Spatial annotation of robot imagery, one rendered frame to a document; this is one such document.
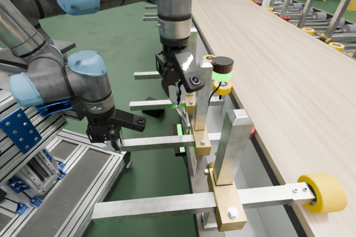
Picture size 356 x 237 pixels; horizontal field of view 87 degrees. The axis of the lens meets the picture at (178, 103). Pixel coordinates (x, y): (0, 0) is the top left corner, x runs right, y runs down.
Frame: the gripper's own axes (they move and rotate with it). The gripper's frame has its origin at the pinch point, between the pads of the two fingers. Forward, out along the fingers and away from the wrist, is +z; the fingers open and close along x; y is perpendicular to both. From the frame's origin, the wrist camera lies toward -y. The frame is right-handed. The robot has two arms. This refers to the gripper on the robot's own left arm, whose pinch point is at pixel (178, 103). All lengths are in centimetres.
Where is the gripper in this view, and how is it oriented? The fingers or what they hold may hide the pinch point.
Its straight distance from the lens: 56.5
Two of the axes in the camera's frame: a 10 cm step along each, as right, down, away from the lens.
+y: -4.4, -6.0, 6.7
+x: -9.0, 2.9, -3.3
